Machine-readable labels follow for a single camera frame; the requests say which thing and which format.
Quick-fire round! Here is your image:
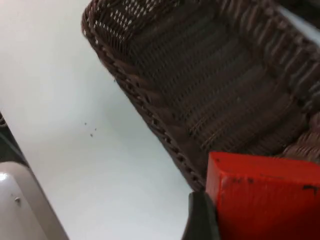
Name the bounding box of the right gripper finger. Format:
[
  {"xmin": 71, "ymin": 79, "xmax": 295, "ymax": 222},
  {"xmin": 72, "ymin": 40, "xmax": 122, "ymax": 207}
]
[{"xmin": 180, "ymin": 190, "xmax": 221, "ymax": 240}]

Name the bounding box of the red cube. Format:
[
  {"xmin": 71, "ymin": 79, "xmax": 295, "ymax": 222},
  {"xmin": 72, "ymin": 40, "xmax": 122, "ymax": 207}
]
[{"xmin": 204, "ymin": 150, "xmax": 320, "ymax": 240}]

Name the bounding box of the dark brown wicker basket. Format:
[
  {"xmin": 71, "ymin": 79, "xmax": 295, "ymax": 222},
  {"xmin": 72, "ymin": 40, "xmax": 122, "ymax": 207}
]
[{"xmin": 80, "ymin": 0, "xmax": 320, "ymax": 193}]

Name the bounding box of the pale grey rounded casing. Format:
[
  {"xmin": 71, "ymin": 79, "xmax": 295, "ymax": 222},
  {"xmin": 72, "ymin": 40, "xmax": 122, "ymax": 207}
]
[{"xmin": 0, "ymin": 159, "xmax": 71, "ymax": 240}]

